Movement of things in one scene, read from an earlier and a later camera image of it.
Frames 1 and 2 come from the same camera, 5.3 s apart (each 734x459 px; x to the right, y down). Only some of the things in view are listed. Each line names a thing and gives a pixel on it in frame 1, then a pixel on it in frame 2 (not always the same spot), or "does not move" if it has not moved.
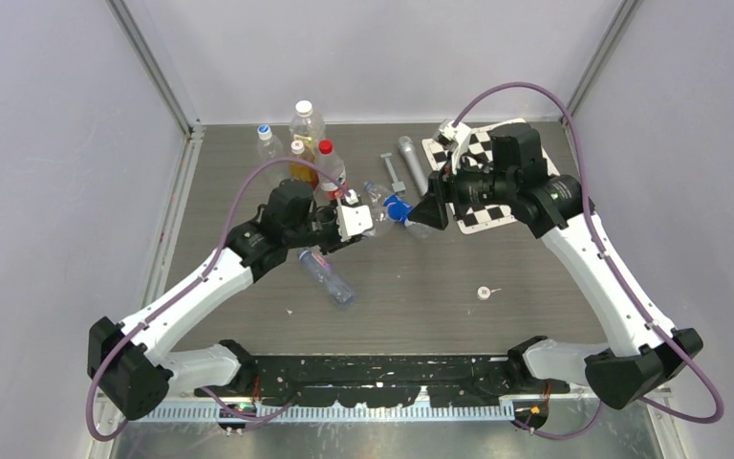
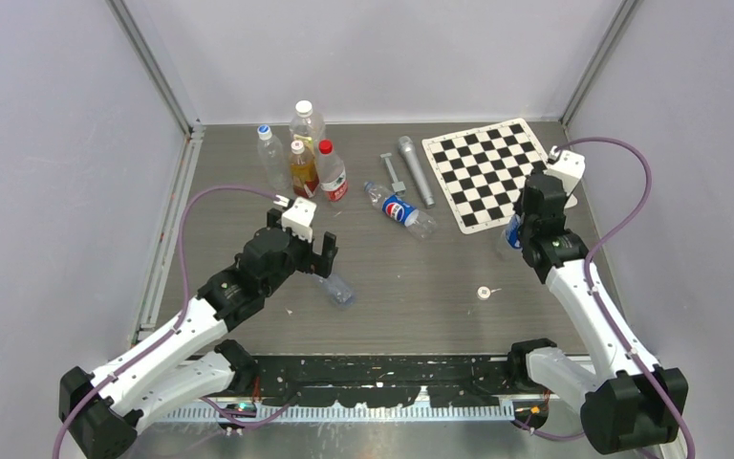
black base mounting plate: x=386 y=381 does not move
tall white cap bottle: x=307 y=127 does not move
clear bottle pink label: x=338 y=292 does not move
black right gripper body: x=485 y=186 to x=525 y=229
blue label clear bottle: x=396 y=211 to x=511 y=232
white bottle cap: x=484 y=293 does not move
